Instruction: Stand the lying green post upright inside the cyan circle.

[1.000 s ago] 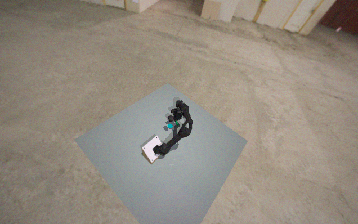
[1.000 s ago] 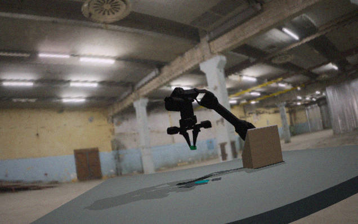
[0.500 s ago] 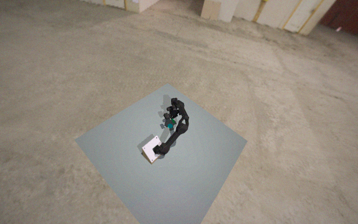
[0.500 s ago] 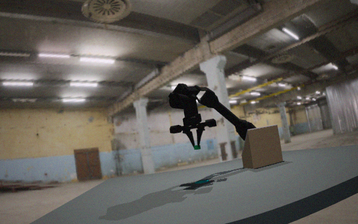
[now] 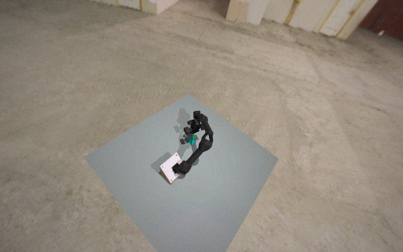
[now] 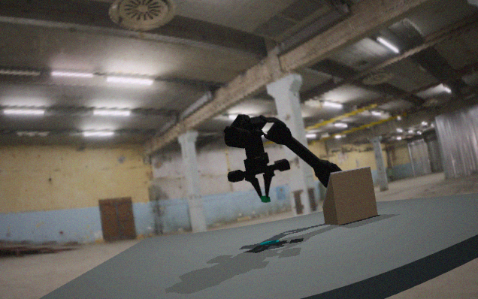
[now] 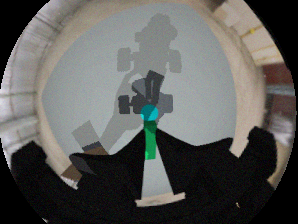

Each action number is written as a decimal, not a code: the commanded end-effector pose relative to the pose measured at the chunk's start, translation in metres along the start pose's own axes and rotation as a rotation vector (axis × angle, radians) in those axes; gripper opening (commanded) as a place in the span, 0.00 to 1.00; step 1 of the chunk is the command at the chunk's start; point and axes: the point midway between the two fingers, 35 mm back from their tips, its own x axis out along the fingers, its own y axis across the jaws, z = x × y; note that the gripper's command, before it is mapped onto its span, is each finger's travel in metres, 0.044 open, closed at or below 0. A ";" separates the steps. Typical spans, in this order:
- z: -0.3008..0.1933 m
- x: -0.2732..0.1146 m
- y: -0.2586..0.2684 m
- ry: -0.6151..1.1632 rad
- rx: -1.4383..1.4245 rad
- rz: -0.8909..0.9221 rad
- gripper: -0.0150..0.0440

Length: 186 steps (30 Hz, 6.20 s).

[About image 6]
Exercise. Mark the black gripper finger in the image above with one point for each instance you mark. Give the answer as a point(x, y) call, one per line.
point(268, 178)
point(255, 182)

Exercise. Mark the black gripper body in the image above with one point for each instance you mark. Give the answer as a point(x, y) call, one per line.
point(238, 175)

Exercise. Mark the green rectangular post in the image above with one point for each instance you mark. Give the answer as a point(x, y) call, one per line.
point(265, 200)

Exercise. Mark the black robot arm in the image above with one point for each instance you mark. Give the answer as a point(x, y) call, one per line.
point(246, 132)

